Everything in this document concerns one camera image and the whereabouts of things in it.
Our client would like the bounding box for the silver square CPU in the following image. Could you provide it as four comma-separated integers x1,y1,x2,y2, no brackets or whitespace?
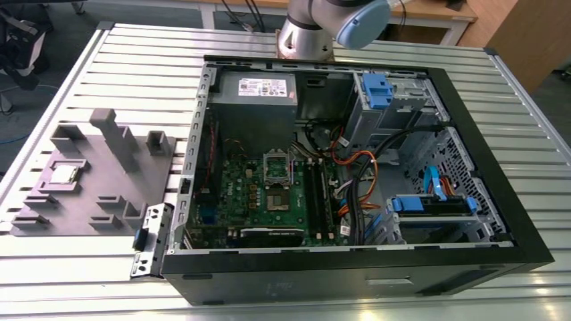
48,165,81,184

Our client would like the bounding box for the metal socket cover frame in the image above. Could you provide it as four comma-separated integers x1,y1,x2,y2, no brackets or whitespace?
263,152,293,187

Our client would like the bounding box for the CPU socket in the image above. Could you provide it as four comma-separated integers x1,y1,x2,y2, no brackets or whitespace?
265,187,292,213

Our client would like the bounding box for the grey parts rack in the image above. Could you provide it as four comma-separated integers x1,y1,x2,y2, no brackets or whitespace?
8,108,180,238

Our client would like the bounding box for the grey power supply unit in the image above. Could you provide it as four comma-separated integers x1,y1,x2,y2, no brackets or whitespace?
208,72,299,151

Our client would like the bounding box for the green motherboard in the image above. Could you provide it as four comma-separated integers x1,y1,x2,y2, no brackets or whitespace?
191,155,351,248

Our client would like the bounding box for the black RAM slot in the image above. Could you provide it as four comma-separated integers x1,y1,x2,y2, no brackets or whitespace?
304,158,323,240
319,158,337,240

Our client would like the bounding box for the black graphics card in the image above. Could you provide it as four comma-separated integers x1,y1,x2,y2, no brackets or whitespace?
239,227,308,249

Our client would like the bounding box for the blue plastic drive latch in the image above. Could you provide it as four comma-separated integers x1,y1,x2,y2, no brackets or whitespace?
363,73,395,110

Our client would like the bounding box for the grey metal drive cage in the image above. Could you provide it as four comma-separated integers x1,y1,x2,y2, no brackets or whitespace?
345,70,451,153

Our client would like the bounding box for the black open PC case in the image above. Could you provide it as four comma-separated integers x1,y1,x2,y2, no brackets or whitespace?
159,55,554,306

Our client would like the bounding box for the hard disk in blue carrier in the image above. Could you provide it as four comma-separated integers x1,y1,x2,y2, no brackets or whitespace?
385,195,479,218

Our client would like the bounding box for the grey metal disk bay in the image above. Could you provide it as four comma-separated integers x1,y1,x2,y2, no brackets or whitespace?
369,193,514,247

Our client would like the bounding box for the wooden cabinet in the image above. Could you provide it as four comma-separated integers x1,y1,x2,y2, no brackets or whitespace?
485,0,571,93

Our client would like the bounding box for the silver wrist camera, black face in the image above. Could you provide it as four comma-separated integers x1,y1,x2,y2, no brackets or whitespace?
11,18,51,72

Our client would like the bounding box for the grey hinged slot bracket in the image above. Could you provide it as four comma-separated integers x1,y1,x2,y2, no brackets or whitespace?
128,202,176,279

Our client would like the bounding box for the orange and yellow wire bundle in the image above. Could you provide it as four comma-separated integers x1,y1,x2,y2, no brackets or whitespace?
332,150,380,223

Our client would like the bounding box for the thick black cable bundle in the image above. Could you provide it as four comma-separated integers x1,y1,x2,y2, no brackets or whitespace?
345,125,448,247

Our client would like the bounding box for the blue flat data cable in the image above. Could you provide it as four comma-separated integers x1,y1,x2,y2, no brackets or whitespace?
363,213,385,245
425,166,451,201

